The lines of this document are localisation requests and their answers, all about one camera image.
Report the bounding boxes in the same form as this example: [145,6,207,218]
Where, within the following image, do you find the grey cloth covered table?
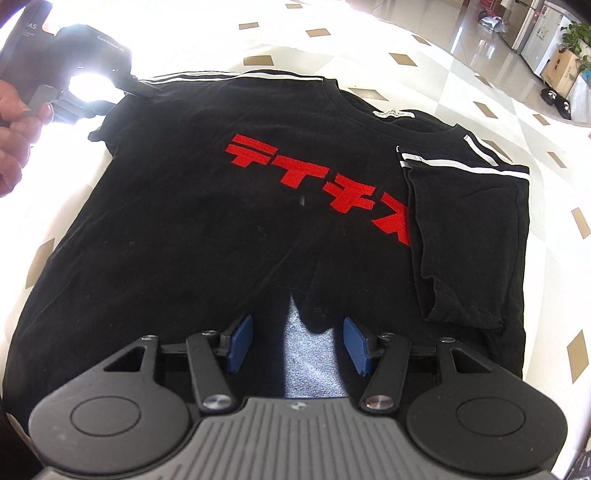
[570,69,591,128]

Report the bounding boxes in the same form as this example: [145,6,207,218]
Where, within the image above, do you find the person's left hand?
[0,80,54,198]

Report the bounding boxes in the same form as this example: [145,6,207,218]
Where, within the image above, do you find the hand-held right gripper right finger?
[342,316,489,414]

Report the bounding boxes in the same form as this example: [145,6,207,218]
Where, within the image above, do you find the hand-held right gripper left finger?
[102,314,255,414]

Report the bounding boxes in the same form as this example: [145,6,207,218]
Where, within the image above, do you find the green potted plant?
[561,21,591,75]

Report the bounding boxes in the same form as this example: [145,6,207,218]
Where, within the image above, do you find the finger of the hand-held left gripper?
[115,74,156,99]

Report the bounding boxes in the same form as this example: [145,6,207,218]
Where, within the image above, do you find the black t-shirt white stripes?
[4,70,532,444]

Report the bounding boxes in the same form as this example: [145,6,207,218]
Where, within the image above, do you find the cardboard box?
[541,48,581,96]

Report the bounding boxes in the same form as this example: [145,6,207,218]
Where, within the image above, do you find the silver refrigerator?
[501,0,544,52]

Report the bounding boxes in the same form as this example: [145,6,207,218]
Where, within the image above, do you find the white chest freezer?
[522,0,578,77]

